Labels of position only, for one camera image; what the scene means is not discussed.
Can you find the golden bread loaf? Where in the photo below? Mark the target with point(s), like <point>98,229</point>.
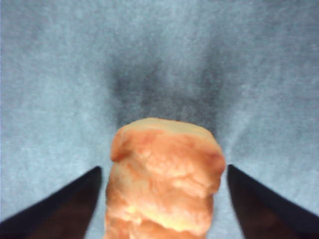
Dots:
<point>164,179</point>

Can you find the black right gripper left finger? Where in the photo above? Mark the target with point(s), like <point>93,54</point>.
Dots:
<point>57,214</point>

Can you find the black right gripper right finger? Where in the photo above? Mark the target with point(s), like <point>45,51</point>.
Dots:
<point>264,214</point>

